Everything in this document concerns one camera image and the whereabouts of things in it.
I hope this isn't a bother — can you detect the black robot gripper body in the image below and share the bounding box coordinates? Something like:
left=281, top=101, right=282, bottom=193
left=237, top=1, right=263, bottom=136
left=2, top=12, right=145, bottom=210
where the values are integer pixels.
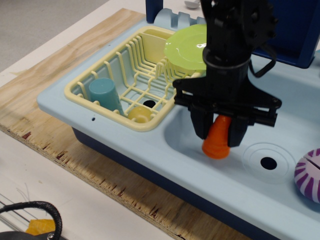
left=172, top=57, right=283, bottom=128

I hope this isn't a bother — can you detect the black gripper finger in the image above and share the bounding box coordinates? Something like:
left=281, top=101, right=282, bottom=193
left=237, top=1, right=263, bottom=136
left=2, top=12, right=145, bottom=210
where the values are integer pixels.
left=188, top=104, right=214, bottom=140
left=227, top=115, right=251, bottom=147

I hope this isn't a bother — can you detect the orange toy carrot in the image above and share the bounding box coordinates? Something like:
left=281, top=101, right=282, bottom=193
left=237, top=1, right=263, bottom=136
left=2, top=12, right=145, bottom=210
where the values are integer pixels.
left=202, top=115, right=231, bottom=160

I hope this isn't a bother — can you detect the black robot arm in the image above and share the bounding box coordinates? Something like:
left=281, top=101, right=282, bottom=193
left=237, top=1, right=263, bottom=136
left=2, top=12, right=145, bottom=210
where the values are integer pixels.
left=173, top=0, right=282, bottom=147

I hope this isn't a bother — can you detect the light green plastic plate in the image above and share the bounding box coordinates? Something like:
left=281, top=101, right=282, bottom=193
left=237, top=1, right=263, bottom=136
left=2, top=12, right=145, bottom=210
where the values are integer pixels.
left=164, top=24, right=207, bottom=71

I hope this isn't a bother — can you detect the light blue toy sink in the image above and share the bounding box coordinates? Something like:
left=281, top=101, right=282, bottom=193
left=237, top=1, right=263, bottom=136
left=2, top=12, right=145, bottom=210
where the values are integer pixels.
left=36, top=8, right=320, bottom=240

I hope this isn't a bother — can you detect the small yellow toy bowl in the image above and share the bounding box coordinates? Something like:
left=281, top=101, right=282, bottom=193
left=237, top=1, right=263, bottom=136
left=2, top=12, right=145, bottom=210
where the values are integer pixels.
left=127, top=106, right=152, bottom=123

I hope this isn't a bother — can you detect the cream plastic dish rack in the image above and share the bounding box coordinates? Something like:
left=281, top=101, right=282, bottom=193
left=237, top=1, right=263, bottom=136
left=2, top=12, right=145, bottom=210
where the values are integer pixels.
left=64, top=25, right=205, bottom=132

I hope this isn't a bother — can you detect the purple white striped ball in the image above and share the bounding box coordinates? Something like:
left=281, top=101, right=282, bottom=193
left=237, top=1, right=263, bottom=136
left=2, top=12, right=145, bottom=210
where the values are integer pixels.
left=294, top=148, right=320, bottom=204

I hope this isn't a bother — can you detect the teal plastic cup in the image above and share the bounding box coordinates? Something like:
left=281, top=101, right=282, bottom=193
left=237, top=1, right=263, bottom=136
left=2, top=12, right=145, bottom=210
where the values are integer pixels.
left=89, top=77, right=124, bottom=115

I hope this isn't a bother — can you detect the plywood base board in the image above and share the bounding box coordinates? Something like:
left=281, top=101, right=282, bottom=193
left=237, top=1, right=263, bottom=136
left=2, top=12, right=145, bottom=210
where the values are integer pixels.
left=0, top=5, right=245, bottom=240

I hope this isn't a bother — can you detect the yellow tape piece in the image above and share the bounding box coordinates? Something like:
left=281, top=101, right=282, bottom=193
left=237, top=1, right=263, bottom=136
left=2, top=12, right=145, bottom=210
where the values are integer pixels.
left=25, top=219, right=56, bottom=236

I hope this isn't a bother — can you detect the black device with screw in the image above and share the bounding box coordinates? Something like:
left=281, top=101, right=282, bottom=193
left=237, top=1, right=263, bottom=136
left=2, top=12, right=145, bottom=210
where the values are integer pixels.
left=0, top=231, right=61, bottom=240

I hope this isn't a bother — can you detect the black braided cable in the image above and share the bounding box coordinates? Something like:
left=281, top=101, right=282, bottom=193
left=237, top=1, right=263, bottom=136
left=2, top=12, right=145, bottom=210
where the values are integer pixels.
left=0, top=201, right=63, bottom=240

